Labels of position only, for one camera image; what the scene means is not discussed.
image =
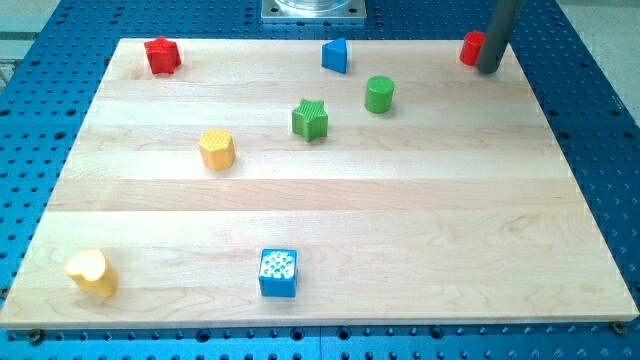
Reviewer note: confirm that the green star block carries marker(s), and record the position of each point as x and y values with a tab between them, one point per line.
310	120

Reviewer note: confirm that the light wooden board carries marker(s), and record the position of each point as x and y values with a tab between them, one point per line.
455	206

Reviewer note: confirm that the blue cube block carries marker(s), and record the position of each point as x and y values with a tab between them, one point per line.
277	274

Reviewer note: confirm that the yellow hexagon block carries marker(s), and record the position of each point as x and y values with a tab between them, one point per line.
217	149

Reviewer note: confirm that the green cylinder block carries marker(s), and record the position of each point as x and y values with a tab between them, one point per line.
379	94

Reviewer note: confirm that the blue triangle block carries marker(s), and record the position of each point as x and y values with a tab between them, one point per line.
334	55

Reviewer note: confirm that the red star block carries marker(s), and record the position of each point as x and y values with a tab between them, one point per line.
162	55

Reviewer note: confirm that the red block at board corner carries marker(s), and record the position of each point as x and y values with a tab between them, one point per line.
472	45

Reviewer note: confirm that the yellow heart block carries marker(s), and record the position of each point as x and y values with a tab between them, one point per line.
92	271

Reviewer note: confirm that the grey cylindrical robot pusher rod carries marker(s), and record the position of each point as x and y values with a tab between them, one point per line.
497	37

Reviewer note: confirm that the blue perforated metal table plate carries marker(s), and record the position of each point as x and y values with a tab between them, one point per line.
48	96

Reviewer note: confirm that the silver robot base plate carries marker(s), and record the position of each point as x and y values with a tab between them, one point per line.
313	11

